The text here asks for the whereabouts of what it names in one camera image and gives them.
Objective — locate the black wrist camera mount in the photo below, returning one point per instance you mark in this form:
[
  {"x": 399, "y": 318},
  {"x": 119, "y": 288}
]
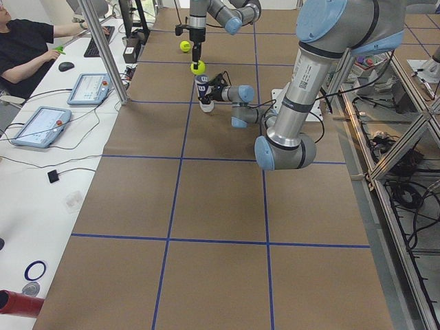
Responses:
[
  {"x": 219, "y": 81},
  {"x": 180, "y": 28}
]

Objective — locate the teach pendant far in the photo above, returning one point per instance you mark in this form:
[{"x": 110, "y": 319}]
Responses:
[{"x": 90, "y": 89}]

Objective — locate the aluminium frame post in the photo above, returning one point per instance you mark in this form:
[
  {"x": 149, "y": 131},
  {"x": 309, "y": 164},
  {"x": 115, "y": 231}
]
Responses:
[{"x": 97, "y": 33}]

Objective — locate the teach pendant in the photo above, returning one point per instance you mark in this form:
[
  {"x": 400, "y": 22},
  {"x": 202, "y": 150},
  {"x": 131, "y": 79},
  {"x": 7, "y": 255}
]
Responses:
[
  {"x": 42, "y": 129},
  {"x": 90, "y": 89}
]

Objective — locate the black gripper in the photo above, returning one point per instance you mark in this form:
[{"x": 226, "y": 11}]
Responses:
[
  {"x": 197, "y": 35},
  {"x": 216, "y": 93}
]

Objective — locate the black box with label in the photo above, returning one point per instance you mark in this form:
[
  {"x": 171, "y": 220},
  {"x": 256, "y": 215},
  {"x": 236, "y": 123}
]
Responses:
[{"x": 133, "y": 45}]

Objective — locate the white blue tennis ball can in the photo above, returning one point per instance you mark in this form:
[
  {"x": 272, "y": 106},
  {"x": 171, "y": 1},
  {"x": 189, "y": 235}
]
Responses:
[{"x": 203, "y": 88}]

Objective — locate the green plastic tool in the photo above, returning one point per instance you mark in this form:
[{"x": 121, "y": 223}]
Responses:
[{"x": 60, "y": 50}]

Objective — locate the red cylinder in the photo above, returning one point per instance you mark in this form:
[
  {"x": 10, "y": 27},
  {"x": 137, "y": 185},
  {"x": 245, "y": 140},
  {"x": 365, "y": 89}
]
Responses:
[{"x": 18, "y": 304}]

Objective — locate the teach pendant near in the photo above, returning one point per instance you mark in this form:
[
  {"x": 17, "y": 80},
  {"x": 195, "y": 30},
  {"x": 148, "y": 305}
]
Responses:
[{"x": 42, "y": 129}]

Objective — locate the black monitor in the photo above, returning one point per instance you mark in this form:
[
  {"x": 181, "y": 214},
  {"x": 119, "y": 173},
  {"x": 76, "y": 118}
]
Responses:
[{"x": 128, "y": 11}]

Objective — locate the yellow tennis ball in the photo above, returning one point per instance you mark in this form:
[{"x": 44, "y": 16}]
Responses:
[
  {"x": 185, "y": 46},
  {"x": 199, "y": 68}
]

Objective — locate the small black square pad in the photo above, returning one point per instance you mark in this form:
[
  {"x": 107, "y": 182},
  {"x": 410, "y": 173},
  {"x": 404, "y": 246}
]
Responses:
[{"x": 53, "y": 176}]

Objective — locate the black computer mouse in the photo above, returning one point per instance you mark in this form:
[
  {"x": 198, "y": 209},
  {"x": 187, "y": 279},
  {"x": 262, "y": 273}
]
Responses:
[{"x": 65, "y": 66}]

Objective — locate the small electronics board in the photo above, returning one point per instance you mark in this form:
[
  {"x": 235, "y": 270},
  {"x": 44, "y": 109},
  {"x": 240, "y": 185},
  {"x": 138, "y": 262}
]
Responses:
[{"x": 129, "y": 72}]

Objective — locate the person in black shirt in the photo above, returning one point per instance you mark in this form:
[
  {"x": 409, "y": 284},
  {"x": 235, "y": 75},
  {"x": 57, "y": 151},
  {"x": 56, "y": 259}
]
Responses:
[{"x": 25, "y": 55}]

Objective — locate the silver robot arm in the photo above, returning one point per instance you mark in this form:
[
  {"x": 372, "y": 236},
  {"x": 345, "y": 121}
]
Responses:
[
  {"x": 325, "y": 30},
  {"x": 231, "y": 19}
]

